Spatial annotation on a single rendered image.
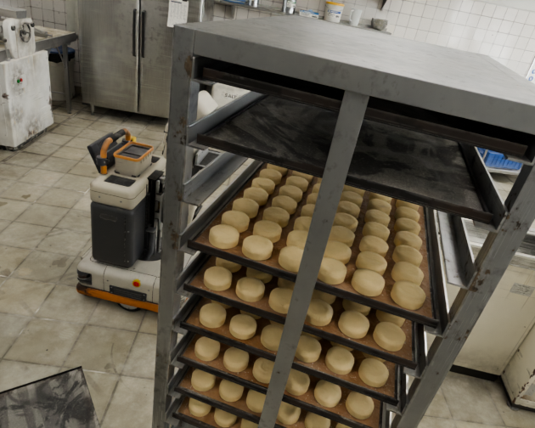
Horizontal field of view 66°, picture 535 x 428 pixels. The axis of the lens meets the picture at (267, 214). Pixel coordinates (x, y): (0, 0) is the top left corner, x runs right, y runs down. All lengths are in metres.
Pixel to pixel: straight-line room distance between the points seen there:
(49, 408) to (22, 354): 0.39
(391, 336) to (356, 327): 0.06
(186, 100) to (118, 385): 1.96
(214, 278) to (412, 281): 0.33
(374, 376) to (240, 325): 0.25
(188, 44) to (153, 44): 4.81
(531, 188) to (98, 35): 5.27
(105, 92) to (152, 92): 0.58
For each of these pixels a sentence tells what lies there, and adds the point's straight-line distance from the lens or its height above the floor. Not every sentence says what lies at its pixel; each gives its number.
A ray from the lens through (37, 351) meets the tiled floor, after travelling 2.60.
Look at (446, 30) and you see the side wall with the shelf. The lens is 6.47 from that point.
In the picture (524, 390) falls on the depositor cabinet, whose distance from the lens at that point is 2.82.
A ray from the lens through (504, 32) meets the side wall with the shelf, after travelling 6.77.
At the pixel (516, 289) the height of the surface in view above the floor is 0.71.
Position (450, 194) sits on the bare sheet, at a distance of 0.63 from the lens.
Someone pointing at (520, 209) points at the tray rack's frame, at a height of 1.70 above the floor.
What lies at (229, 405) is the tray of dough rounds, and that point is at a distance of 0.93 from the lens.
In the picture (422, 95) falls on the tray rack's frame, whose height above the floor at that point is 1.80.
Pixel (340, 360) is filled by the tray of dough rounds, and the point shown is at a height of 1.33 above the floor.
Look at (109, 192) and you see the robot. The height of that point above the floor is 0.78.
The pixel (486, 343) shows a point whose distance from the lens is 2.79.
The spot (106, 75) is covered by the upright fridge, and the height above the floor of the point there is 0.57.
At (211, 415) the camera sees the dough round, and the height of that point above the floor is 1.04.
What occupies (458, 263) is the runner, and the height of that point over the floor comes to 1.58.
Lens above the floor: 1.89
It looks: 29 degrees down
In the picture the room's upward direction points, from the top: 11 degrees clockwise
